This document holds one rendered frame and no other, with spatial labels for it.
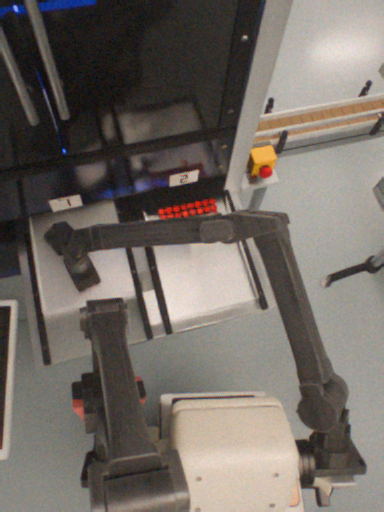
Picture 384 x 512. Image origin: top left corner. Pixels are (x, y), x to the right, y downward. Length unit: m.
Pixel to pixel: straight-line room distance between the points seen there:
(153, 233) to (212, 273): 0.43
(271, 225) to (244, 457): 0.39
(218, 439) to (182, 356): 1.42
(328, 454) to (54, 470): 1.46
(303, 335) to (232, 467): 0.28
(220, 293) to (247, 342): 0.91
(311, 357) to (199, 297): 0.52
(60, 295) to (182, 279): 0.35
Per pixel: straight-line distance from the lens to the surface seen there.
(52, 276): 1.42
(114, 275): 1.39
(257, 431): 0.83
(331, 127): 1.68
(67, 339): 1.36
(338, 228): 2.59
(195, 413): 0.85
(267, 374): 2.25
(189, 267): 1.39
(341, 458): 1.01
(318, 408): 0.94
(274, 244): 0.87
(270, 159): 1.42
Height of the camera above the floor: 2.18
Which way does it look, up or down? 67 degrees down
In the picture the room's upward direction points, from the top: 8 degrees clockwise
